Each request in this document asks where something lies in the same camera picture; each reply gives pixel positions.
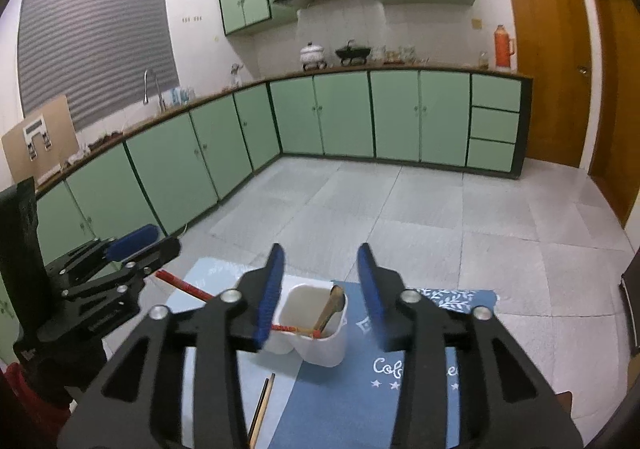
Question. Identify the green lower kitchen cabinets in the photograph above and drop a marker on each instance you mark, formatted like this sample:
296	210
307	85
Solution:
340	114

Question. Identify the black chopstick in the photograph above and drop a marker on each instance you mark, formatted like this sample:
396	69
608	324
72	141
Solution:
260	404

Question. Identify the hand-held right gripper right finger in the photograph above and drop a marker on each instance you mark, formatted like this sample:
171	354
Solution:
372	294

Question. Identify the black wok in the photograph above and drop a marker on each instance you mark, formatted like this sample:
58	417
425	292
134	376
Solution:
352	53

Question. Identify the grey window blind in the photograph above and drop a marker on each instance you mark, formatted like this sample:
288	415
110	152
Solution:
95	44

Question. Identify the orange thermos flask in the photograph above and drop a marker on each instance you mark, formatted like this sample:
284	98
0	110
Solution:
502	49

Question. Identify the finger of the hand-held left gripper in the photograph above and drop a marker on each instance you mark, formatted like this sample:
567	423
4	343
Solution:
160	251
132	240

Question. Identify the metal sink faucet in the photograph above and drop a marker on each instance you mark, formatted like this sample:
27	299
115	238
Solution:
150	84

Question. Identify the white cooking pot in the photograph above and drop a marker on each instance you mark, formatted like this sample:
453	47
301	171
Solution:
312	54

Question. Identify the wooden door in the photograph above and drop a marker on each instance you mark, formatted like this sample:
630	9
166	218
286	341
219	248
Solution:
545	59
617	94

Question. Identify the pale wooden chopstick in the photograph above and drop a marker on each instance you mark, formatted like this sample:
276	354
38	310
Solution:
267	399

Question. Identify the cardboard panel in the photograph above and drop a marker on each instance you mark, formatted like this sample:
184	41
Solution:
57	129

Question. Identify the dark blue table mat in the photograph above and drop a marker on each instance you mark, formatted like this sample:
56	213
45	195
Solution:
350	399

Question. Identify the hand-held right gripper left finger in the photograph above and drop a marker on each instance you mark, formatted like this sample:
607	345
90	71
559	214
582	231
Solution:
270	294

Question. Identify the white figurine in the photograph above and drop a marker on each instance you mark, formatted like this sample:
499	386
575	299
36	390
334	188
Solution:
236	76

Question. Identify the small glass jar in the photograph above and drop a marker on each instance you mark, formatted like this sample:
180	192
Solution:
482	60

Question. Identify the white plastic utensil holder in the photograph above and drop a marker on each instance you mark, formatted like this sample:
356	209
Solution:
325	351
282	344

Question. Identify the bottles beside sink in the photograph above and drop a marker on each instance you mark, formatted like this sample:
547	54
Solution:
180	96

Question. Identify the row of glass jars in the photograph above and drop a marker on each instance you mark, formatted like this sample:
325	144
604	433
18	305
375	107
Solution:
395	55

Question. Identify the wooden spoon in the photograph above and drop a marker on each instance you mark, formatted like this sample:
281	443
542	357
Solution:
332	306

